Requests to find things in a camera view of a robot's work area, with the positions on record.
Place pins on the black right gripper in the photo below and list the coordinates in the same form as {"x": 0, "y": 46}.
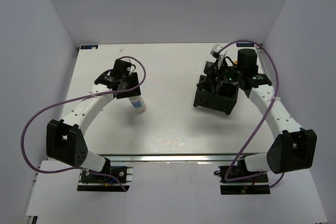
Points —
{"x": 218, "y": 67}

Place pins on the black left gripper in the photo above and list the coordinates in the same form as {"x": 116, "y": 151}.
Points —
{"x": 133, "y": 92}

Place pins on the blue-labelled white granule jar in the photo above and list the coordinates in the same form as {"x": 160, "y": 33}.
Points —
{"x": 138, "y": 103}

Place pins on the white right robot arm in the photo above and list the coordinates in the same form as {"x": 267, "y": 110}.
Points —
{"x": 293, "y": 147}

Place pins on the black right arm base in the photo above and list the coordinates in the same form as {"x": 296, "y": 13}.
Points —
{"x": 252, "y": 186}

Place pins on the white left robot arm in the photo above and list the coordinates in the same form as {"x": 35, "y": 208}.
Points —
{"x": 65, "y": 139}

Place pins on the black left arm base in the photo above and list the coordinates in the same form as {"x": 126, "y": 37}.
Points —
{"x": 99, "y": 175}

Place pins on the black condiment organizer rack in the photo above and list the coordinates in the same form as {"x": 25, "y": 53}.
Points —
{"x": 217, "y": 88}

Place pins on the blue label sticker right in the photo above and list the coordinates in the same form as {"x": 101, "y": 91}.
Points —
{"x": 244, "y": 44}

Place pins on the blue label sticker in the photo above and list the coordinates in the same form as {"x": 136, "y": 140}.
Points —
{"x": 88, "y": 47}
{"x": 244, "y": 44}

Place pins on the blue label sticker left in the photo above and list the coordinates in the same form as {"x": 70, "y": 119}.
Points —
{"x": 88, "y": 47}

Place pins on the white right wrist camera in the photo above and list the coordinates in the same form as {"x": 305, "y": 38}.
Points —
{"x": 216, "y": 52}

